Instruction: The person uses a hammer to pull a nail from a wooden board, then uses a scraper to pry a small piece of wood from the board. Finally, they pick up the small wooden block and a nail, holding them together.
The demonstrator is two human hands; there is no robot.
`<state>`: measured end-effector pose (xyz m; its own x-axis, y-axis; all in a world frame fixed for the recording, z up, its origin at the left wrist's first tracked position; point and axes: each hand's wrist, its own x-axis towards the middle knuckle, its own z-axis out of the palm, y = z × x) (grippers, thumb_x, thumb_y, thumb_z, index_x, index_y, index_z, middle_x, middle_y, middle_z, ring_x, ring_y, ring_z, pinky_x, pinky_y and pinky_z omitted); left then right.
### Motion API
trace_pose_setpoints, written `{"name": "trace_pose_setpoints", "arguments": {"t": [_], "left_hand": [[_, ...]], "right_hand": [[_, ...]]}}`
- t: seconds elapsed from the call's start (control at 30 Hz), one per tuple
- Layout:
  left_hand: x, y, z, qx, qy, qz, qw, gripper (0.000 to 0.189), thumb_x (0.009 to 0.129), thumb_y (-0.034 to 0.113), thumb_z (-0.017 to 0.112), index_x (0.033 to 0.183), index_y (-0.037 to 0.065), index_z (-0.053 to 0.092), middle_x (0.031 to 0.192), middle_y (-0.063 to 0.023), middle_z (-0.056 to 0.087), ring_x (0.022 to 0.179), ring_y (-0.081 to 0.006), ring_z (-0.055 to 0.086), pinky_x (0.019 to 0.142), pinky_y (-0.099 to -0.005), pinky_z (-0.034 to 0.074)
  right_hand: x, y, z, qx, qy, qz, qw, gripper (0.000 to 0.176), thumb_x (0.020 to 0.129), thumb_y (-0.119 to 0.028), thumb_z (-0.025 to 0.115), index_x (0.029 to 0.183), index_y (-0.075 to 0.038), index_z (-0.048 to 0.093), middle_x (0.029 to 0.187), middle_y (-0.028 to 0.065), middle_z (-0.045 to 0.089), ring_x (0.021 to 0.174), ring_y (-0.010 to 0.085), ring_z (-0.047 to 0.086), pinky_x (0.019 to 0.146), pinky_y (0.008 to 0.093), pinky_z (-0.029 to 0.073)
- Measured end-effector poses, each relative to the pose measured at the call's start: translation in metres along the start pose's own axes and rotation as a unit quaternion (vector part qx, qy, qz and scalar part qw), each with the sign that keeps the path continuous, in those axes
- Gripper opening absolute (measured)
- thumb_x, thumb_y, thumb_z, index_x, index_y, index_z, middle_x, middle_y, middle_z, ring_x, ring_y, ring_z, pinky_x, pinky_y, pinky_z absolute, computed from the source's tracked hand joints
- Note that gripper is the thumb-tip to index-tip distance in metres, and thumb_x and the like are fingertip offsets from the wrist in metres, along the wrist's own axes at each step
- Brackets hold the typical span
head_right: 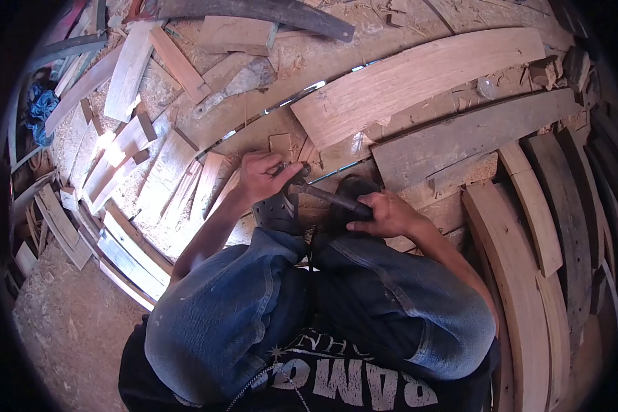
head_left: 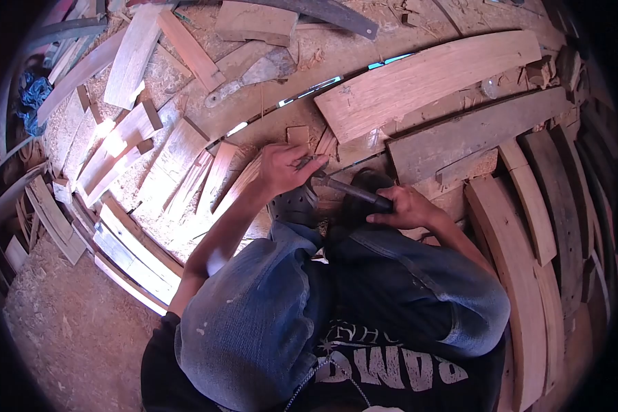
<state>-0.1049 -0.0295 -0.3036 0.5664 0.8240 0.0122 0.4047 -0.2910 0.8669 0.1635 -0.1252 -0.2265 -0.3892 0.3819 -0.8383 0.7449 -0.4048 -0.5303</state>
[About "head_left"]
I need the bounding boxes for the person's left hand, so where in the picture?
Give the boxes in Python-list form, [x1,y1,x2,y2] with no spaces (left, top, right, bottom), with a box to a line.
[256,144,330,201]

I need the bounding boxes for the person's right hand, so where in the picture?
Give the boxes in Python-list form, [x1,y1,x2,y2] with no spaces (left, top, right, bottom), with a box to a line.
[366,184,445,232]

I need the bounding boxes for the person's left thumb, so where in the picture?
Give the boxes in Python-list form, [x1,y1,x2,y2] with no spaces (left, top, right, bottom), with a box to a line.
[298,157,330,181]

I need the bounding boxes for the person's right fingers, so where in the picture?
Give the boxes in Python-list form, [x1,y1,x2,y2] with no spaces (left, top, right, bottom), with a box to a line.
[377,184,415,206]

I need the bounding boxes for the person's left fingers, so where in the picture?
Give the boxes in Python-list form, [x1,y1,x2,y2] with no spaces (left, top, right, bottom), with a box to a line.
[274,144,316,161]

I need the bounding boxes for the hammer with dark handle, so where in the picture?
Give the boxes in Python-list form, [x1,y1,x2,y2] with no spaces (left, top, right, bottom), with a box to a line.
[309,168,395,213]

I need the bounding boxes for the small square wood piece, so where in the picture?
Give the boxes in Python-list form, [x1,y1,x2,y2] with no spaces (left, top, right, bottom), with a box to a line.
[286,126,311,148]

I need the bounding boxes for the short wood slat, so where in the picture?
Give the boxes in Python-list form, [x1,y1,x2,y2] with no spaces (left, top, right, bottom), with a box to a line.
[196,141,239,215]

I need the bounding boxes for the metal trowel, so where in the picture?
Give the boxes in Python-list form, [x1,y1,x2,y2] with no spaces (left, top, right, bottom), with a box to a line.
[204,47,298,109]

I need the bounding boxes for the long dark grey plank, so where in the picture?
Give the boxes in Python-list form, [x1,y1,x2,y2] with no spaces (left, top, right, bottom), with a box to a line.
[387,87,573,187]

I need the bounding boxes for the wide curved light wood plank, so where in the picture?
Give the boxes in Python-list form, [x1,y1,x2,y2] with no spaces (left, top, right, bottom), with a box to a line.
[314,30,542,145]

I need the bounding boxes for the sawdust-covered wood board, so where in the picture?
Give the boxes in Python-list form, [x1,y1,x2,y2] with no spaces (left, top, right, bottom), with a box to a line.
[136,117,211,208]

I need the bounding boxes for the notched light wood block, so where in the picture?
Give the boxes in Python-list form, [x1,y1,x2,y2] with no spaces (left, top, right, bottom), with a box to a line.
[215,1,300,47]

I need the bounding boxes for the short curved wood beam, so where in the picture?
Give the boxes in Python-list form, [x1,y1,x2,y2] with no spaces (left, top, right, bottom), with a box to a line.
[497,138,558,267]

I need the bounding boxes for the dark curved metal blade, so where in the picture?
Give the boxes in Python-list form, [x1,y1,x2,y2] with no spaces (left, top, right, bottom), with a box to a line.
[237,0,380,41]

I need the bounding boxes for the narrow reddish wood strip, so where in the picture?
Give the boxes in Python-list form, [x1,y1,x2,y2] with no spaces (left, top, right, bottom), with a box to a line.
[157,10,227,94]

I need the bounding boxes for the person's legs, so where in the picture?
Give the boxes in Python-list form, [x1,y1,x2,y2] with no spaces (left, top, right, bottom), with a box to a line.
[175,167,512,412]

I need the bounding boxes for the thick curved wood beam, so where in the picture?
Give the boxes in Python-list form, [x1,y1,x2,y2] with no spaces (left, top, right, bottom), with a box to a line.
[465,174,548,412]

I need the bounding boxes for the person's body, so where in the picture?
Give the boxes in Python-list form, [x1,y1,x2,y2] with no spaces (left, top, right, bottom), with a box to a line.
[140,309,506,412]

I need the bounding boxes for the stack of dark curved planks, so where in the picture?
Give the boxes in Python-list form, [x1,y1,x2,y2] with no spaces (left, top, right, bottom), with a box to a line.
[517,124,618,330]

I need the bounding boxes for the dark-ended wood board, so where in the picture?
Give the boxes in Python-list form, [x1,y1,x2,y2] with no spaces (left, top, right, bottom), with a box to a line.
[76,99,164,208]

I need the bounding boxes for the pale flat wood board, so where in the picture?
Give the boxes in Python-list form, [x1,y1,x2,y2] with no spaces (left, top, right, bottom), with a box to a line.
[103,4,172,110]

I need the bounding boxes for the small dark wood block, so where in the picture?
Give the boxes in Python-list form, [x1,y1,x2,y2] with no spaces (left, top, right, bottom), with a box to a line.
[525,56,557,87]

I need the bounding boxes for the stack of curved light planks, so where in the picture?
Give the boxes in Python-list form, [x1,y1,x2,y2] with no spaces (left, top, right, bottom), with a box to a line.
[92,195,185,316]

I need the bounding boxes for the long thin pale plank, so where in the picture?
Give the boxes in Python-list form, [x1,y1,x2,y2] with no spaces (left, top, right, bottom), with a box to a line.
[36,28,128,127]

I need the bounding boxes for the pile of small wood offcuts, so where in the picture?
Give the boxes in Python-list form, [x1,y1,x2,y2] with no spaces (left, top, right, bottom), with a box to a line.
[15,172,87,267]

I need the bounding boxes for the blue cloth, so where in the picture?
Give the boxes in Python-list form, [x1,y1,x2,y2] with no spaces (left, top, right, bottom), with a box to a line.
[16,71,54,138]

